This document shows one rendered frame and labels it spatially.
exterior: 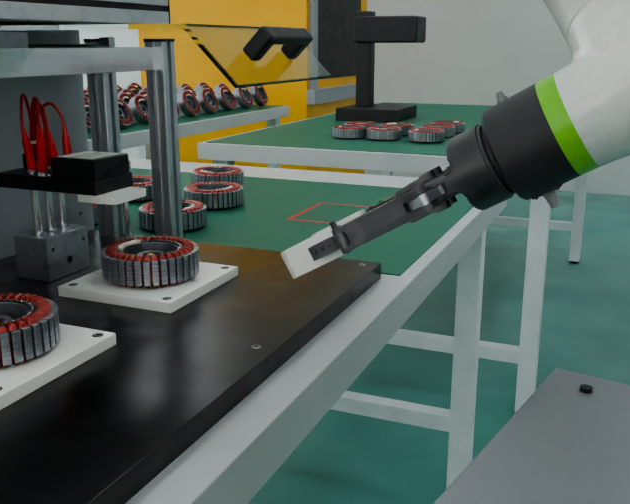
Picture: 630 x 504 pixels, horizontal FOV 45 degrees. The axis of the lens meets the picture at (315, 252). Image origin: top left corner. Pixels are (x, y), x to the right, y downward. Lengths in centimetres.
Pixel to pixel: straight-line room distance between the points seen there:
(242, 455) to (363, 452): 150
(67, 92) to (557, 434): 89
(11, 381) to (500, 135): 46
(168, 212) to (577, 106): 62
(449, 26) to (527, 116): 528
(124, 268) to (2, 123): 31
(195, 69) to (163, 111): 356
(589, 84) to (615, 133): 5
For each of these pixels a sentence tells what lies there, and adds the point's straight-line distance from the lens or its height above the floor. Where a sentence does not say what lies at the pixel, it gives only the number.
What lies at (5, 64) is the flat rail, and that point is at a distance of 86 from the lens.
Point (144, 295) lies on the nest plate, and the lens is 85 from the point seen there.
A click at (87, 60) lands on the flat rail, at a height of 103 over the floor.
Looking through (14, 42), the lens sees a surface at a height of 105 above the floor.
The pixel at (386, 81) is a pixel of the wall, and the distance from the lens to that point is 608.
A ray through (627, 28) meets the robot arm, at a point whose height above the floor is 106.
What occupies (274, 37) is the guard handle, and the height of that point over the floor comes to 105.
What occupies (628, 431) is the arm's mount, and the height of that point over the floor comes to 83.
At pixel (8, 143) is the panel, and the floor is 92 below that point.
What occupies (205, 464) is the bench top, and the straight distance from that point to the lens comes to 59.
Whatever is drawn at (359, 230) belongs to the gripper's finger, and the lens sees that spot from 70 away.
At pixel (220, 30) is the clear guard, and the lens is 82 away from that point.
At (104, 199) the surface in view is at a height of 88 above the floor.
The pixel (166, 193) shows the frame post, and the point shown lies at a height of 84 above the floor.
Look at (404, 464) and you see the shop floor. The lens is 205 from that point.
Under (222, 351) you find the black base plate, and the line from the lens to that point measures 72.
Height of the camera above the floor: 105
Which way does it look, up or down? 15 degrees down
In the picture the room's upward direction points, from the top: straight up
